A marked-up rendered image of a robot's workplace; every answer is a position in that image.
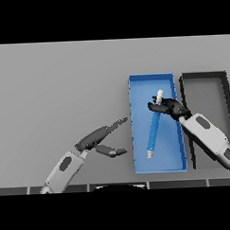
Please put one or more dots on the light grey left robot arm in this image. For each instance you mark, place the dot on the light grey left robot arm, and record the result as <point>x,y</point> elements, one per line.
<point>62,170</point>

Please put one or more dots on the blue pipe with pale ends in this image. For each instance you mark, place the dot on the blue pipe with pale ends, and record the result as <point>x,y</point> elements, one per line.
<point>154,129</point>

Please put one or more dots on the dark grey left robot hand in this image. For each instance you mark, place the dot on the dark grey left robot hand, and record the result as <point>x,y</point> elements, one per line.
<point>95,137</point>

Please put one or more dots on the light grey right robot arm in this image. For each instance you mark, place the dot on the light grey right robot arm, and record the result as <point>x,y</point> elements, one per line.
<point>209,139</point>

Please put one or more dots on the dark grey rectangular bin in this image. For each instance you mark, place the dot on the dark grey rectangular bin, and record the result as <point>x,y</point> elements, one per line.
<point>210,93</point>

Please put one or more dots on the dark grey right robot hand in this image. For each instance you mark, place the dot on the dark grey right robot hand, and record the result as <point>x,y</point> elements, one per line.
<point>172,107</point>

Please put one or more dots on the blue rectangular bin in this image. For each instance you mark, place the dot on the blue rectangular bin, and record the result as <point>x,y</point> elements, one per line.
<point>143,141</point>

